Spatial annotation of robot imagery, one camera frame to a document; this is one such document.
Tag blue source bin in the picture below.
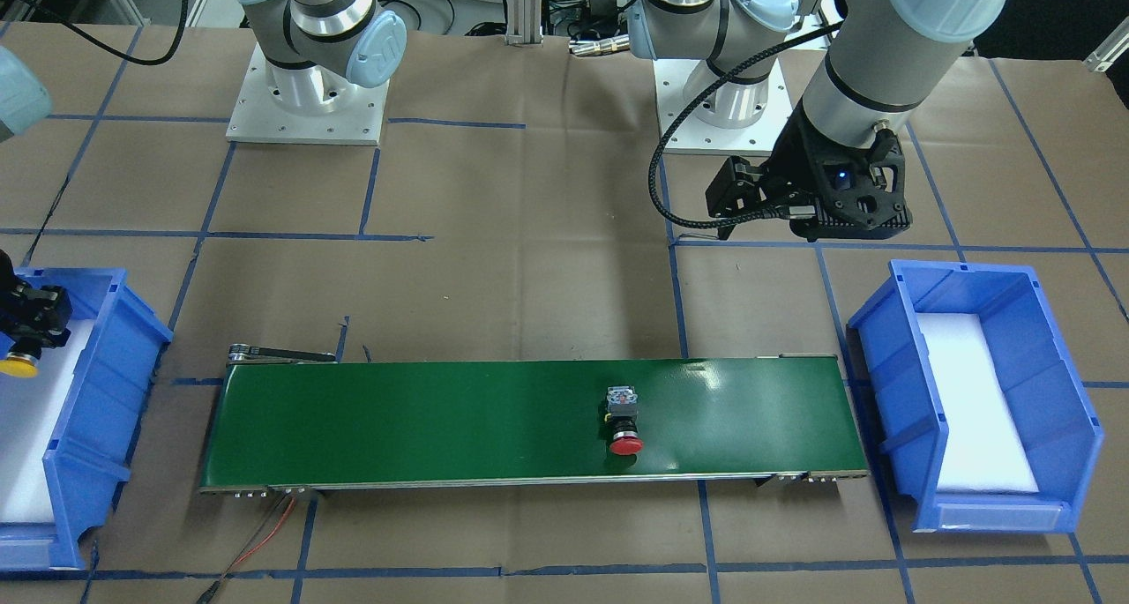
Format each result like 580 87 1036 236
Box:
849 259 1103 534

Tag white foam in source bin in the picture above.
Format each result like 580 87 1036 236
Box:
918 312 1039 493

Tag aluminium frame post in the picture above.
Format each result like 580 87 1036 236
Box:
504 0 546 46

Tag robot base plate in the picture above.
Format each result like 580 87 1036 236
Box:
226 46 391 146
654 59 793 157

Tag blue destination bin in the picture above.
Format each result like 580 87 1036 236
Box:
1 266 173 572

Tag red push button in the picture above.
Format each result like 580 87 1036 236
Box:
604 384 644 457

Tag red black conveyor wires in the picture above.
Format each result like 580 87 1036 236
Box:
196 494 301 604

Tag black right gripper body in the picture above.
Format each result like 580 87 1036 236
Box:
1 251 73 351

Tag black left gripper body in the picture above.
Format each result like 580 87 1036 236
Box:
704 108 911 240

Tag green conveyor belt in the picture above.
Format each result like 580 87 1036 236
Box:
200 354 868 493

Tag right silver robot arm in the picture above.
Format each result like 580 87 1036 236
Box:
3 0 406 368

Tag white foam in destination bin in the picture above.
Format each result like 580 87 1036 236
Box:
1 319 95 524

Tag black braided cable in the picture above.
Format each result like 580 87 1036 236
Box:
648 21 843 230

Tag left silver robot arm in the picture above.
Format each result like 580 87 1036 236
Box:
628 0 1007 242

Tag yellow push button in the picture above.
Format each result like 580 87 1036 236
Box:
1 350 40 379

